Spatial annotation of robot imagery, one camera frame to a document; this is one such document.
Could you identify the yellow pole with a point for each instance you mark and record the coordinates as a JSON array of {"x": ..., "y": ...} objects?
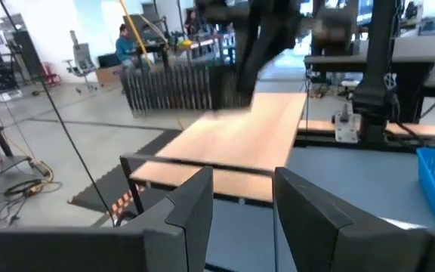
[{"x": 136, "y": 36}]

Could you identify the grey office chair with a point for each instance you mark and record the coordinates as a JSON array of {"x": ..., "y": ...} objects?
[{"x": 83, "y": 56}]

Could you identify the red metal stand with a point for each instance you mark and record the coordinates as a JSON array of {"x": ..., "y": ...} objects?
[{"x": 51, "y": 75}]

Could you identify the black floor mat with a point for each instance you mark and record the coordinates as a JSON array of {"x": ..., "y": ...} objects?
[{"x": 100, "y": 192}]

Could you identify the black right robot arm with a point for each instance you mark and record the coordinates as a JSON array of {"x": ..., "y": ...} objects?
[{"x": 378, "y": 75}]

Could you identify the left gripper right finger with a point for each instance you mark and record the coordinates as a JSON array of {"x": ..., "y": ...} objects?
[{"x": 308, "y": 234}]

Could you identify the wooden shelf with black frame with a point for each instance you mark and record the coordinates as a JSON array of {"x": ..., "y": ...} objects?
[{"x": 240, "y": 140}]

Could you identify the cardboard box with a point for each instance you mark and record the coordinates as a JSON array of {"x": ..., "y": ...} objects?
[{"x": 108, "y": 75}]

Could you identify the computer monitor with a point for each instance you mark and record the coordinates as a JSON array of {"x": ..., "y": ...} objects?
[{"x": 144, "y": 26}]

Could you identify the silver metal bracket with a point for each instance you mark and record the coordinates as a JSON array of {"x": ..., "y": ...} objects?
[{"x": 346, "y": 128}]

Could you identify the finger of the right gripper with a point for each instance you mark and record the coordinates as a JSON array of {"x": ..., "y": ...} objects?
[{"x": 255, "y": 64}]

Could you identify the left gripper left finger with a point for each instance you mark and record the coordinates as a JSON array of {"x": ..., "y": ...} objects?
[{"x": 191, "y": 226}]

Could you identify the wooden base board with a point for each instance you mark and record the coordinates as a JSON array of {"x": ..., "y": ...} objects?
[{"x": 421, "y": 129}]

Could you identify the person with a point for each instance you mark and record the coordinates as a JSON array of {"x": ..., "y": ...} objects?
[{"x": 125, "y": 47}]

